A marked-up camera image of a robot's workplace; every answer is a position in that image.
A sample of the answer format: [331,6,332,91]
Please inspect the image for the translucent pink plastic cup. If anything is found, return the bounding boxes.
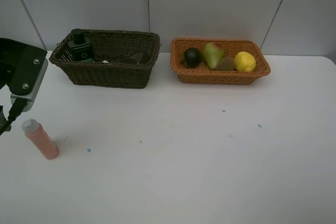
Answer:
[121,50,151,65]

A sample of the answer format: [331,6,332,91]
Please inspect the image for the dark green mangosteen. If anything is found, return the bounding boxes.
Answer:
[182,48,202,68]

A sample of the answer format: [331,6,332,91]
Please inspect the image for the green pear red blush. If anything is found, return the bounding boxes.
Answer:
[202,42,225,70]

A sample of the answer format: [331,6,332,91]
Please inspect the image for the brown kiwi fruit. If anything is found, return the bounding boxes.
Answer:
[215,57,235,71]

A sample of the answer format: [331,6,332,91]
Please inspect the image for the yellow lemon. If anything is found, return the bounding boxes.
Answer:
[234,51,256,72]

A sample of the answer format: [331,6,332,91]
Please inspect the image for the dark green pump bottle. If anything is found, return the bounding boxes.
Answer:
[67,28,95,62]

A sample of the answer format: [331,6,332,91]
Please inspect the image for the pink bottle white cap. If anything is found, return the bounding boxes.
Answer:
[21,119,59,159]

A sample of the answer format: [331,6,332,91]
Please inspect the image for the orange wicker basket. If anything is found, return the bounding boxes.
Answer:
[171,38,271,85]

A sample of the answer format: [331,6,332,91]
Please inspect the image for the dark brown wicker basket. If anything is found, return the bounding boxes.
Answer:
[49,29,161,89]

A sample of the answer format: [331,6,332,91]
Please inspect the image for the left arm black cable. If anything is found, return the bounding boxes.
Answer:
[0,98,28,137]

